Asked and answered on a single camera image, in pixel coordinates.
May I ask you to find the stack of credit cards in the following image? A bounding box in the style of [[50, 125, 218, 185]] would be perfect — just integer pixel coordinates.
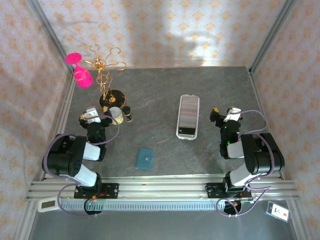
[[177, 96, 199, 136]]

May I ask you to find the white card tray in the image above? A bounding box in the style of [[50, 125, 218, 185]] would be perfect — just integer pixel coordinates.
[[176, 94, 200, 140]]

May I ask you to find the teal card holder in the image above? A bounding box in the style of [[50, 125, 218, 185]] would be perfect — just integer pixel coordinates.
[[134, 147, 155, 171]]

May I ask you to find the clear badge holder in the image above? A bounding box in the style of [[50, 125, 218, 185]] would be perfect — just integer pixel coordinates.
[[266, 200, 291, 223]]

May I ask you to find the yellow printed tin can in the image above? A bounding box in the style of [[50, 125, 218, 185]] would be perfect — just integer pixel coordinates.
[[109, 106, 124, 125]]

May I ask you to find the dark spice bottle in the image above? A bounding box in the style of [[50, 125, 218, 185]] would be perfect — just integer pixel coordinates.
[[122, 105, 133, 123]]

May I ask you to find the pink wine glass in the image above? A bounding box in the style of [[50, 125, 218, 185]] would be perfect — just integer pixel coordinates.
[[65, 52, 94, 89]]

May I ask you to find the white digital display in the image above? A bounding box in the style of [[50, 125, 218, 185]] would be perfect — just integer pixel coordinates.
[[37, 197, 61, 213]]

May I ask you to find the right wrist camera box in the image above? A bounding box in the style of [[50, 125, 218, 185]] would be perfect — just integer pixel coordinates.
[[223, 106, 242, 123]]

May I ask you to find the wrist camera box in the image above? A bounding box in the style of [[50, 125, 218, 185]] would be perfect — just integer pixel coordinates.
[[223, 106, 242, 123], [83, 106, 101, 124]]

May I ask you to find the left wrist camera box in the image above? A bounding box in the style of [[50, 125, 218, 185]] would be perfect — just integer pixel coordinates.
[[83, 106, 101, 124]]

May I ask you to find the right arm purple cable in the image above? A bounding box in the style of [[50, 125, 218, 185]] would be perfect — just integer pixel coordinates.
[[216, 109, 276, 217]]

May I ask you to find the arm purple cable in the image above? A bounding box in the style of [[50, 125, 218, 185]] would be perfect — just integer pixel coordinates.
[[41, 113, 121, 217], [216, 109, 276, 217]]

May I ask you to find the gold wire glass rack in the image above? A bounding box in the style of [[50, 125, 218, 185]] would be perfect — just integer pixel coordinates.
[[83, 44, 128, 112]]

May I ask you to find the aluminium side rail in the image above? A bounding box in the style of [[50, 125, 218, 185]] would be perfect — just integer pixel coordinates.
[[41, 72, 76, 181], [248, 67, 286, 181]]

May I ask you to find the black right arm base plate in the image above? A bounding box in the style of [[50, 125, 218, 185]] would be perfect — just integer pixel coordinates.
[[206, 181, 252, 200]]

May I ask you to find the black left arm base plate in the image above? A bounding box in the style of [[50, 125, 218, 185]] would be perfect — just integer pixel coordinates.
[[73, 183, 120, 200]]

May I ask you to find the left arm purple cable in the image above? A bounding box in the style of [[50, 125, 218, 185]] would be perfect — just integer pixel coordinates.
[[41, 113, 121, 217]]

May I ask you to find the aluminium mounting rail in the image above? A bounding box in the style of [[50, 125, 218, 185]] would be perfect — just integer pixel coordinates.
[[26, 173, 300, 201]]

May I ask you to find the aluminium frame post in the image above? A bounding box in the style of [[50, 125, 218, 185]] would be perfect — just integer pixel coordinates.
[[248, 0, 297, 73], [26, 0, 76, 74]]

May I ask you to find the grey slotted cable duct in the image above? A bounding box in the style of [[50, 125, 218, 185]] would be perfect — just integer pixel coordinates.
[[59, 201, 226, 211]]

